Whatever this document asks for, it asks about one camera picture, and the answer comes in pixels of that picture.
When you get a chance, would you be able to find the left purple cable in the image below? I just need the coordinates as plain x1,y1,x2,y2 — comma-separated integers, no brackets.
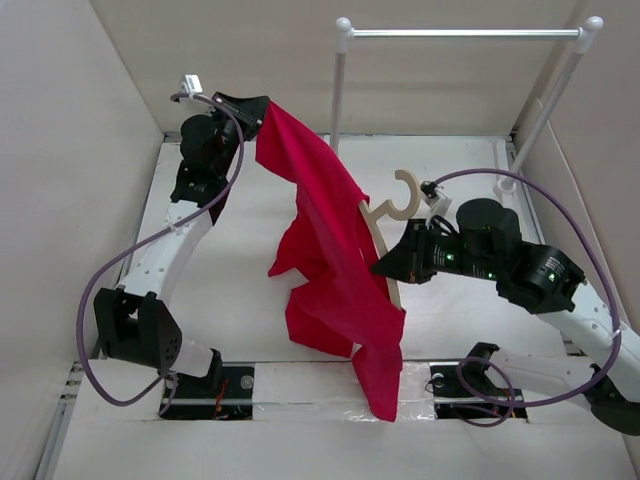
74,91,247,406

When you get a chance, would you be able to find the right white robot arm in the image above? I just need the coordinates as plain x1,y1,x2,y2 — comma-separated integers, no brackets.
372,198,639,436

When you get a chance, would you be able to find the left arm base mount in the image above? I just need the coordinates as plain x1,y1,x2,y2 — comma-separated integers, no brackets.
159,362,255,421

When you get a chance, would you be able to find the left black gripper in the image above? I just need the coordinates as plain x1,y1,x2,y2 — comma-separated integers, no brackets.
203,93,267,178

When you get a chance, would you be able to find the red t-shirt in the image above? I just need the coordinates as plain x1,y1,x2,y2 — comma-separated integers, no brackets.
255,102,405,422

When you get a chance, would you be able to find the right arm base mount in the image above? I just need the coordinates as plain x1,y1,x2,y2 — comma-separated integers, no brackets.
424,359,528,428

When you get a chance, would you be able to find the wooden clothes hanger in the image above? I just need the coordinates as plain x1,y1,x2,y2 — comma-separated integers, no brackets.
358,169,422,312

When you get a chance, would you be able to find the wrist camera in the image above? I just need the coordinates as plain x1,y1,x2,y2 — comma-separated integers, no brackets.
170,74,215,106
420,181,452,217

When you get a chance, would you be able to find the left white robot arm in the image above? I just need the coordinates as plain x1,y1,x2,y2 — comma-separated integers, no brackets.
93,93,270,397

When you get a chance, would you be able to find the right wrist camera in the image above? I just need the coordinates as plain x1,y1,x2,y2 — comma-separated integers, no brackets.
420,181,452,217

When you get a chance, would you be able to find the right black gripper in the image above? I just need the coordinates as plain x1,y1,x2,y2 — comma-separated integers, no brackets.
370,218,501,284

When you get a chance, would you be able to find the white metal clothes rack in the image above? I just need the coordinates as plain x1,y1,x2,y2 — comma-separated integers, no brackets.
329,16,604,174

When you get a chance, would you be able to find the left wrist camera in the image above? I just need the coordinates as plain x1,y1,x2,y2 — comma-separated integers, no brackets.
170,74,215,106

